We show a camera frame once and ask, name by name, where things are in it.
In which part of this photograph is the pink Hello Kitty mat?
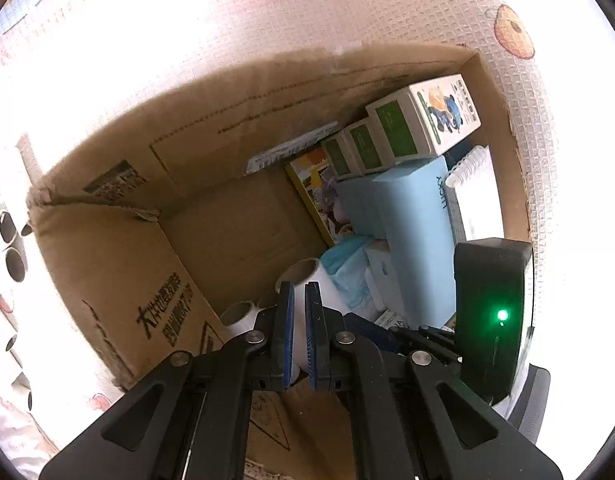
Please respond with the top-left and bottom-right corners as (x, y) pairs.
(0, 0), (559, 480)

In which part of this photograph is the brown cardboard box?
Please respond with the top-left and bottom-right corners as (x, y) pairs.
(29, 44), (529, 479)

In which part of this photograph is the white paper roll tube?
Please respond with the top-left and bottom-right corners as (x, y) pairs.
(220, 300), (259, 340)
(0, 209), (19, 245)
(0, 246), (27, 284)
(0, 295), (18, 352)
(0, 146), (31, 232)
(274, 257), (349, 373)

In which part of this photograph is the light blue box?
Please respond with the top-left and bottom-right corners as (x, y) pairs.
(337, 154), (458, 328)

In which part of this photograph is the spiral notebook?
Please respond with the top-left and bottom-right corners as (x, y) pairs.
(444, 145), (505, 243)

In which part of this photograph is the green white carton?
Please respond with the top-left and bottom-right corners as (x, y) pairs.
(366, 74), (481, 162)

